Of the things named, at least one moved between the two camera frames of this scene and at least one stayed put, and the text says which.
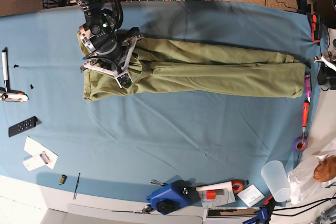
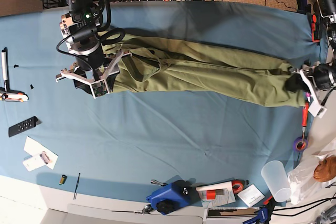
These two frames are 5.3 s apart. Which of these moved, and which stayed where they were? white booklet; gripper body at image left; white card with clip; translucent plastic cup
Moved: gripper body at image left
Stayed: translucent plastic cup; white card with clip; white booklet
